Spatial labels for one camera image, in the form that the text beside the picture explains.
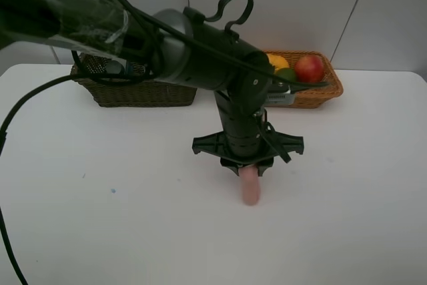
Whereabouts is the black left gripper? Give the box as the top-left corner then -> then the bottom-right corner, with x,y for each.
192,93 -> 304,177

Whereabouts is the pink bottle white cap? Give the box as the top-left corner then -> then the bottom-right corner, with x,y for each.
239,166 -> 261,206

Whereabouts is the green avocado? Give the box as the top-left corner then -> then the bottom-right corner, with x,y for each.
274,67 -> 298,81

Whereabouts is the yellow mango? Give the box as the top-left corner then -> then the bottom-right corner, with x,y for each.
267,53 -> 290,73

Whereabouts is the red pomegranate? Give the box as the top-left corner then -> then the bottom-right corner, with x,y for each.
294,55 -> 324,83

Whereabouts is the blue whiteboard eraser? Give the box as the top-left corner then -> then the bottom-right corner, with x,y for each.
125,61 -> 145,75

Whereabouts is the dark green pump bottle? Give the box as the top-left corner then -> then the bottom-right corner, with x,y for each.
105,59 -> 131,75

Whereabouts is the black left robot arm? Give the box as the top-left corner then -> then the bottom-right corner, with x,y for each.
1,0 -> 304,174

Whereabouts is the orange wicker basket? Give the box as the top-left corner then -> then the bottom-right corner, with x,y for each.
266,50 -> 344,109

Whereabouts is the dark brown wicker basket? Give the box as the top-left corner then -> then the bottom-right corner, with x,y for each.
71,51 -> 197,107

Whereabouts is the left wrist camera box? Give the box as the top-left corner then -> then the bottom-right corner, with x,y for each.
265,83 -> 296,107

